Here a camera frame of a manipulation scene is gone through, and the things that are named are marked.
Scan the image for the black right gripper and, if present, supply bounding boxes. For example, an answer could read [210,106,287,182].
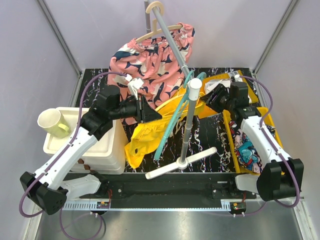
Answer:
[199,83,235,114]

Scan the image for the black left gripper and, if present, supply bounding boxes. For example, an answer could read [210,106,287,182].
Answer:
[110,93,163,124]

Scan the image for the yellow shorts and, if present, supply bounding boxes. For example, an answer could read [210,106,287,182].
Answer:
[124,91,208,170]

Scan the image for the teal plastic hanger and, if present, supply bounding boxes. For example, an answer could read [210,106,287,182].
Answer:
[153,70,207,161]

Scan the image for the comic print shorts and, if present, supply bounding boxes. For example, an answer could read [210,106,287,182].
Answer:
[228,120,263,174]

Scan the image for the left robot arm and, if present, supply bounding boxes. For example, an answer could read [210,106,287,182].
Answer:
[19,85,162,217]

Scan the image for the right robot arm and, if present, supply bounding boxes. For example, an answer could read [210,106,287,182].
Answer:
[200,81,304,202]

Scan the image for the beige wooden hanger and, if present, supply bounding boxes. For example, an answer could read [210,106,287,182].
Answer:
[135,0,183,43]

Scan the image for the orange envelope with label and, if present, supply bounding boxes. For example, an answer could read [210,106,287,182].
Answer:
[197,69,260,118]

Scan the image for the white paper booklet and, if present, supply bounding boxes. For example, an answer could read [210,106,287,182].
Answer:
[204,78,231,94]

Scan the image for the silver clothes rack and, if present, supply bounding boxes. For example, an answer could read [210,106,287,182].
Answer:
[145,0,217,180]

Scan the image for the white foam box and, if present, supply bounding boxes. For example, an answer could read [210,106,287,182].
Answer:
[43,107,128,175]

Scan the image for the yellow plastic tray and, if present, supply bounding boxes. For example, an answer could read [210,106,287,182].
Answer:
[222,106,285,175]

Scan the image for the cream yellow mug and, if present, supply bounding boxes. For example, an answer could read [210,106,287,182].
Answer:
[37,108,72,139]

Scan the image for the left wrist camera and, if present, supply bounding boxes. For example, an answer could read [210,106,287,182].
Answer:
[125,74,144,100]

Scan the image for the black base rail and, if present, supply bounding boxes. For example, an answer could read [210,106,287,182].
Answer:
[85,172,257,205]

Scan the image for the white cable duct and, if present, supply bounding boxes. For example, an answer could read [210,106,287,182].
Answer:
[62,198,247,212]

